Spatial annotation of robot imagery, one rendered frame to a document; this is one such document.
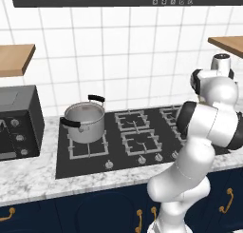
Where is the black gas hob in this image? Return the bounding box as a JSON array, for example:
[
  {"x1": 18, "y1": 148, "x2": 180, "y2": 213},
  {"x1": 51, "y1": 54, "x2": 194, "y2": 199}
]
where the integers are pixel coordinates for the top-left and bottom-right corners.
[{"x1": 55, "y1": 105, "x2": 233, "y2": 180}]

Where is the gold cupboard handle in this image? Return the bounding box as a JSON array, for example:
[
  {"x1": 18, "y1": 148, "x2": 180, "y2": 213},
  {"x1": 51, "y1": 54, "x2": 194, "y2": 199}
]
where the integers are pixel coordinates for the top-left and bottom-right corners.
[
  {"x1": 218, "y1": 187, "x2": 234, "y2": 215},
  {"x1": 150, "y1": 205, "x2": 158, "y2": 225},
  {"x1": 0, "y1": 206, "x2": 16, "y2": 223},
  {"x1": 135, "y1": 208, "x2": 143, "y2": 233}
]

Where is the silver pot with black handles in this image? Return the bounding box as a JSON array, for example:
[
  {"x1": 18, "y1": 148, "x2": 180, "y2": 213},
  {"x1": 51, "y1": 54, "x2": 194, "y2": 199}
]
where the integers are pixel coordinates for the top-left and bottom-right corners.
[{"x1": 60, "y1": 94, "x2": 106, "y2": 145}]

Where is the navy cupboard door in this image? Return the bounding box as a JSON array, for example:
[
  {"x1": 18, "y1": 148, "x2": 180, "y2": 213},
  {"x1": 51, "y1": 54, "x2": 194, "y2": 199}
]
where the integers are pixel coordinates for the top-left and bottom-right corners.
[
  {"x1": 184, "y1": 166, "x2": 243, "y2": 233},
  {"x1": 0, "y1": 197, "x2": 58, "y2": 233},
  {"x1": 55, "y1": 183, "x2": 152, "y2": 233}
]

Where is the black toaster oven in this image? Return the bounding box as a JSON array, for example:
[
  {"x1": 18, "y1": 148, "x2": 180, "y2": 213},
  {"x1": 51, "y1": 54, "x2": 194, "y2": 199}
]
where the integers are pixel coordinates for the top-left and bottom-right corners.
[{"x1": 0, "y1": 85, "x2": 46, "y2": 163}]

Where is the wooden wall shelf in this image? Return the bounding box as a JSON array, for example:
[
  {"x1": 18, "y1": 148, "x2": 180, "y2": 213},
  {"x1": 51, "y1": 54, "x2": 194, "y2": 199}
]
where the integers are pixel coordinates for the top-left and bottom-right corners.
[
  {"x1": 207, "y1": 35, "x2": 243, "y2": 60},
  {"x1": 0, "y1": 43, "x2": 37, "y2": 79}
]

